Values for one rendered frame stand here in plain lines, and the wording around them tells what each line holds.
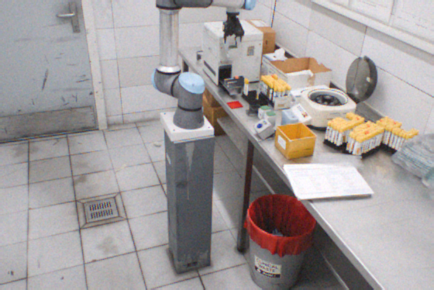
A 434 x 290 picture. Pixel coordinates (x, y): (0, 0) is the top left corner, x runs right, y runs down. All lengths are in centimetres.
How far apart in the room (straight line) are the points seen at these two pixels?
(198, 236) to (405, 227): 113
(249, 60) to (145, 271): 136
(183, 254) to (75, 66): 188
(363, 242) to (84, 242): 177
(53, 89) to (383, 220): 280
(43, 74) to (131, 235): 155
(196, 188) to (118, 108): 190
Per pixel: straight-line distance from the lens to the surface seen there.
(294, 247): 218
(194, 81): 191
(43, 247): 281
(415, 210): 175
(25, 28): 353
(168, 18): 189
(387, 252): 153
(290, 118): 199
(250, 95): 236
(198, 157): 202
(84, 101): 375
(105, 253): 267
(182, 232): 229
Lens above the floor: 188
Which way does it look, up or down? 32 degrees down
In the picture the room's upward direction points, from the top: 2 degrees clockwise
